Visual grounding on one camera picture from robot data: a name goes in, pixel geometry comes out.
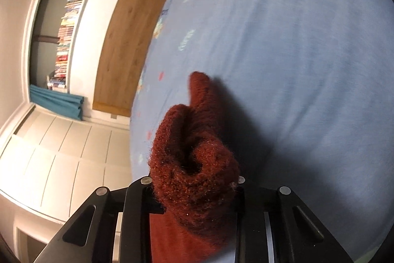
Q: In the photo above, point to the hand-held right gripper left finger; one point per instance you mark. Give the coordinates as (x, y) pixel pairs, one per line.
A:
(138, 198)

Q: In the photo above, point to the wooden headboard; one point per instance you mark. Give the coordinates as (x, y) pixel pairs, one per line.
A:
(129, 44)

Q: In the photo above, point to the teal curtain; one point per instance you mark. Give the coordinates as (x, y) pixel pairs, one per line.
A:
(58, 101)

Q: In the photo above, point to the dark red knitted sweater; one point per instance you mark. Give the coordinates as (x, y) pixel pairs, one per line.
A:
(190, 176)

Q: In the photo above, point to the blue dinosaur print bed sheet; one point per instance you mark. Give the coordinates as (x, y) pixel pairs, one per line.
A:
(292, 81)

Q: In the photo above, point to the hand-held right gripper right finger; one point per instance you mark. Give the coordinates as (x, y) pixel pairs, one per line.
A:
(249, 207)

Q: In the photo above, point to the white wardrobe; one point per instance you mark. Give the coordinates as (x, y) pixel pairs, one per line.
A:
(61, 152)

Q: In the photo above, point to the row of books on shelf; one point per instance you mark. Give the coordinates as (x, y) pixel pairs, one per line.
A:
(77, 4)

